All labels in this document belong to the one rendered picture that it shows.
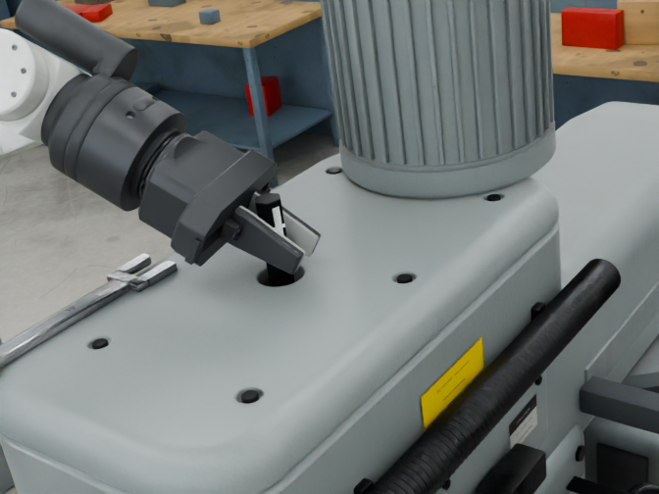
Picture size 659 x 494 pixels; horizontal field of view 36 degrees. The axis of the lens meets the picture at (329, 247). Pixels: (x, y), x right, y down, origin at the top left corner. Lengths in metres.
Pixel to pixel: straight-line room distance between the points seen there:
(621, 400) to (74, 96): 0.60
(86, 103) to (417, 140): 0.27
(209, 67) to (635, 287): 5.99
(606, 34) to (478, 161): 3.82
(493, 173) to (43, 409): 0.42
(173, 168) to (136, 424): 0.20
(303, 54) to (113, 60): 5.63
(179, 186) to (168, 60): 6.55
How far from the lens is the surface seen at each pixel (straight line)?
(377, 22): 0.84
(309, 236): 0.78
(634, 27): 4.72
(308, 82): 6.47
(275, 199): 0.76
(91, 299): 0.80
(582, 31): 4.73
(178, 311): 0.77
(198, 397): 0.67
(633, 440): 1.20
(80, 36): 0.82
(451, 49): 0.83
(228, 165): 0.78
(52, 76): 0.81
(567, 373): 1.04
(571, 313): 0.88
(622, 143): 1.32
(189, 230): 0.73
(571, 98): 5.52
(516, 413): 0.92
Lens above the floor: 2.26
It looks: 26 degrees down
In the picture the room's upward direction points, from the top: 8 degrees counter-clockwise
